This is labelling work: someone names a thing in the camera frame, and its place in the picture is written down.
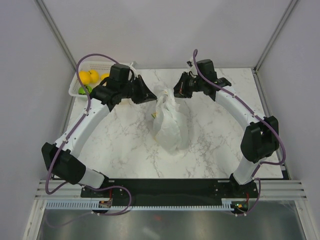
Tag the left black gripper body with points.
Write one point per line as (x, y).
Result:
(128, 90)

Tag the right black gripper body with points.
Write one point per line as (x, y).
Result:
(196, 83)

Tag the white lemon-print plastic bag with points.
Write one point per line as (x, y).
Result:
(167, 120)

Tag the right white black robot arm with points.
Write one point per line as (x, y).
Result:
(259, 140)

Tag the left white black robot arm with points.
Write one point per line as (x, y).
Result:
(61, 157)

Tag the yellow fake mango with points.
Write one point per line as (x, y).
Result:
(104, 76)

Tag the small yellow fake lemon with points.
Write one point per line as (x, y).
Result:
(94, 75)

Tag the large yellow fake lemon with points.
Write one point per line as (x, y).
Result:
(84, 77)

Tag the green black-striped fake fruit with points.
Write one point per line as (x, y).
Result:
(84, 90)

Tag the white plastic fruit basket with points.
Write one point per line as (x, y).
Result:
(101, 67)

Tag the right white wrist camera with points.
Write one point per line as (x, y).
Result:
(191, 66)

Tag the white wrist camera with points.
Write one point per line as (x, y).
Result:
(133, 66)
(191, 66)

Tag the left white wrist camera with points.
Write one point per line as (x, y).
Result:
(133, 66)

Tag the left aluminium frame post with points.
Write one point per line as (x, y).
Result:
(56, 32)

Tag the aluminium frame post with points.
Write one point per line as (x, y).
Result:
(56, 32)
(277, 31)

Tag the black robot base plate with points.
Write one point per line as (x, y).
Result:
(171, 191)

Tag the right aluminium frame post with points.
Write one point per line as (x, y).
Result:
(277, 31)

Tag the white slotted cable duct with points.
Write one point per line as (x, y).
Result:
(99, 205)

